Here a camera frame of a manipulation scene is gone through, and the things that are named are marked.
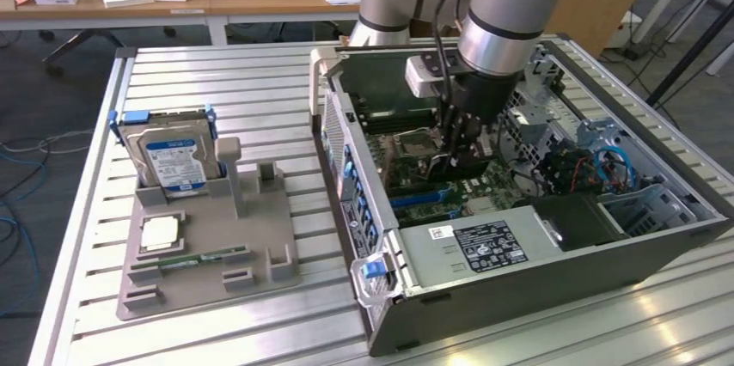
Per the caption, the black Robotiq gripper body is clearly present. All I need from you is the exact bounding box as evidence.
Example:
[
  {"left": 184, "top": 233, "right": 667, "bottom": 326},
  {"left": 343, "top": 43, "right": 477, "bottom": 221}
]
[{"left": 444, "top": 70, "right": 520, "bottom": 126}]

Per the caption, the black graphics card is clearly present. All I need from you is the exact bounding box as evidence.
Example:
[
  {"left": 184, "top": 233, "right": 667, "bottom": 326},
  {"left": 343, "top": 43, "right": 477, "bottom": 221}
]
[{"left": 395, "top": 151, "right": 489, "bottom": 189}]

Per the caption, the CPU socket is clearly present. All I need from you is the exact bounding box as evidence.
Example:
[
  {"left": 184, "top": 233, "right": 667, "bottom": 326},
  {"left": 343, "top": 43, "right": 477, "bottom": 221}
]
[{"left": 392, "top": 128, "right": 443, "bottom": 157}]

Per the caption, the green motherboard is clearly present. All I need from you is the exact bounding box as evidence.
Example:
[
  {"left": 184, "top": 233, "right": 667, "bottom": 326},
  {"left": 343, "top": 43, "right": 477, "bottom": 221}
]
[{"left": 355, "top": 101, "right": 538, "bottom": 229}]

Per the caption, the tall metal disk bay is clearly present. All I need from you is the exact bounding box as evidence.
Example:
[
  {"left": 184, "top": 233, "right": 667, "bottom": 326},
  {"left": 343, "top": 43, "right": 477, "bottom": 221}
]
[{"left": 503, "top": 80, "right": 583, "bottom": 165}]

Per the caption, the blue expansion slot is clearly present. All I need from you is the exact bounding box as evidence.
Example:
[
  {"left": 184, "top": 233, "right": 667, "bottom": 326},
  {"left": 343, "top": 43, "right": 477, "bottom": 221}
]
[{"left": 389, "top": 188, "right": 452, "bottom": 209}]

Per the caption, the black plastic shroud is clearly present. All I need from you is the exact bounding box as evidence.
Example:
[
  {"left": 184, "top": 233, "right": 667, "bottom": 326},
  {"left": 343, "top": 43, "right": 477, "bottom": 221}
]
[{"left": 531, "top": 192, "right": 630, "bottom": 252}]

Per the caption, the grey power supply unit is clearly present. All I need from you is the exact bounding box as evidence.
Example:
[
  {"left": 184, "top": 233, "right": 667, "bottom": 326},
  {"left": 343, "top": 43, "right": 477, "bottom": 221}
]
[{"left": 397, "top": 205, "right": 567, "bottom": 289}]

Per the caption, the low metal disk bay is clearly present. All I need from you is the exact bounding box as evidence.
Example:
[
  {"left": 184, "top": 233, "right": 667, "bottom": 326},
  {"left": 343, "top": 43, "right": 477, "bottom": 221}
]
[{"left": 595, "top": 183, "right": 700, "bottom": 239}]

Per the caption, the open dark grey PC case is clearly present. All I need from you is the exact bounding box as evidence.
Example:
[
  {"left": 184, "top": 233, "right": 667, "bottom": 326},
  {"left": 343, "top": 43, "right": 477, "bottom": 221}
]
[{"left": 307, "top": 33, "right": 734, "bottom": 358}]

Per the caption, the black tripod leg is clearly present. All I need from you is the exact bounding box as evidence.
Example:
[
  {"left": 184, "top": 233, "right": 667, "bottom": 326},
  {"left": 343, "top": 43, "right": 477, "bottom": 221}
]
[{"left": 644, "top": 0, "right": 734, "bottom": 109}]

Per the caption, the grey plastic parts rack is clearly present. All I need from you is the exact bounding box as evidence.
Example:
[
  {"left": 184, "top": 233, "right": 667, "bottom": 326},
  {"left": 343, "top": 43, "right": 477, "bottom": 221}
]
[{"left": 116, "top": 136, "right": 305, "bottom": 322}]

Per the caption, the hard disk in blue caddy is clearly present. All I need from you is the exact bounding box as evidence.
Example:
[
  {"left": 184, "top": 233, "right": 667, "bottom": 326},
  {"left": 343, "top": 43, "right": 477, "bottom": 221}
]
[{"left": 106, "top": 104, "right": 223, "bottom": 200}]

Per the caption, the green RAM stick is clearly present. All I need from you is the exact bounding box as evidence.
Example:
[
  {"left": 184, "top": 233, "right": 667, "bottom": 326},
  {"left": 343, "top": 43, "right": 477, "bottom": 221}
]
[{"left": 129, "top": 247, "right": 248, "bottom": 272}]

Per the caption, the silver CPU chip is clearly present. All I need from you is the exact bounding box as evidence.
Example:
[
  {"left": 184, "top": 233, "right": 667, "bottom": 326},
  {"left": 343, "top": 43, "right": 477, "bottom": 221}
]
[{"left": 140, "top": 217, "right": 184, "bottom": 252}]

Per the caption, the black office chair base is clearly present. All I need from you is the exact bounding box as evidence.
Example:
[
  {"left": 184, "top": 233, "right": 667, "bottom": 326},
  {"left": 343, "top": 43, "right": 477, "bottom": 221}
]
[{"left": 37, "top": 26, "right": 179, "bottom": 77}]

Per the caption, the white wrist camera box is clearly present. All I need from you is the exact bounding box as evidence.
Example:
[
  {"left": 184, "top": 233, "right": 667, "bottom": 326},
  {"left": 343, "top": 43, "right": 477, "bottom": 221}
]
[{"left": 403, "top": 55, "right": 460, "bottom": 99}]

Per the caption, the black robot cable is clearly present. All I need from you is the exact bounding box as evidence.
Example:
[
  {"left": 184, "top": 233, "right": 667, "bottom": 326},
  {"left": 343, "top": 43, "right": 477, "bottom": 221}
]
[{"left": 429, "top": 0, "right": 480, "bottom": 120}]

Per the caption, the blue wire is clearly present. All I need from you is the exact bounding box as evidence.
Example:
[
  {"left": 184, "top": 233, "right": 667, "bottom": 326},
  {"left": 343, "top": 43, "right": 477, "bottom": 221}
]
[{"left": 592, "top": 147, "right": 639, "bottom": 191}]

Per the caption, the grey floor cable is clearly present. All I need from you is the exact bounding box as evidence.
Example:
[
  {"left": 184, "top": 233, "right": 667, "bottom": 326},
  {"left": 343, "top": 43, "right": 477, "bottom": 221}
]
[{"left": 0, "top": 131, "right": 96, "bottom": 169}]

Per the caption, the blue floor cable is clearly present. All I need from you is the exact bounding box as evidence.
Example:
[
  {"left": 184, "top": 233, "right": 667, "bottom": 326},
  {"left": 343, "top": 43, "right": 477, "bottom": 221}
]
[{"left": 0, "top": 193, "right": 41, "bottom": 320}]

